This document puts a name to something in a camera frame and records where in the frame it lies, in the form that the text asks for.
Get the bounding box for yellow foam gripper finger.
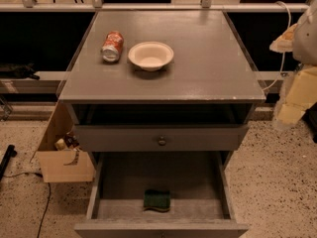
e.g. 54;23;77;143
269;23;297;54
275;65;317;126

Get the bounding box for green yellow scrubbing sponge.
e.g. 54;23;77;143
144;189;170;212

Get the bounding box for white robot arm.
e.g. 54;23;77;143
269;0;317;128

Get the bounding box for grey wooden drawer cabinet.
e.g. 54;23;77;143
57;9;267;238

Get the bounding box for round metal drawer knob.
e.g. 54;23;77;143
158;136;166;146

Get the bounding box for grey closed upper drawer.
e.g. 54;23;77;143
73;125;249;152

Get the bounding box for grey open middle drawer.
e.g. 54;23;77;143
74;152;248;238

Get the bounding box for white paper bowl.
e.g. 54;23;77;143
128;42;174;71

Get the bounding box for crushed orange soda can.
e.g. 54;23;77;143
101;31;124;62

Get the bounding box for items inside cardboard box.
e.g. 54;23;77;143
54;134;79;151

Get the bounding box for open cardboard box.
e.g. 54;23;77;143
36;103;95;182

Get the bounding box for black pole on floor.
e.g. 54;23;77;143
0;145;17;180

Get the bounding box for white cable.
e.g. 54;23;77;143
262;0;293;92

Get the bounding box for black object on rail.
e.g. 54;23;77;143
0;63;40;80

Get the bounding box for black floor cable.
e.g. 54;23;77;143
3;172;53;238

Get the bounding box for metal frame rail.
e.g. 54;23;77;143
0;3;308;13

